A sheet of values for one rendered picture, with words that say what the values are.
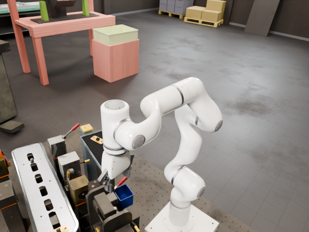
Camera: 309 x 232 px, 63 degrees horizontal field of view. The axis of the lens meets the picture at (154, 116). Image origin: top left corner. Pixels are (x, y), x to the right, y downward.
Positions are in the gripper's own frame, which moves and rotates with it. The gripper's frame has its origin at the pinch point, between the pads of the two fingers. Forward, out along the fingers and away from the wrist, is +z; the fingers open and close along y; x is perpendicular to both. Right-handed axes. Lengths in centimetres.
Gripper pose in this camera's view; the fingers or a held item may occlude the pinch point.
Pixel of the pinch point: (117, 181)
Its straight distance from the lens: 94.7
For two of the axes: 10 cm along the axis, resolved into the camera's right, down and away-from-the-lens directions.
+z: -0.5, 8.5, 5.2
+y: -6.0, 3.9, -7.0
